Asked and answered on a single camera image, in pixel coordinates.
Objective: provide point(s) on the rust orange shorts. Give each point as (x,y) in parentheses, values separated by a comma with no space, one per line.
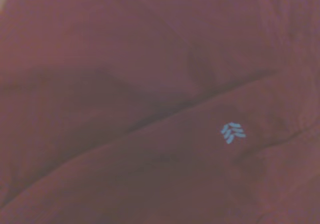
(160,104)

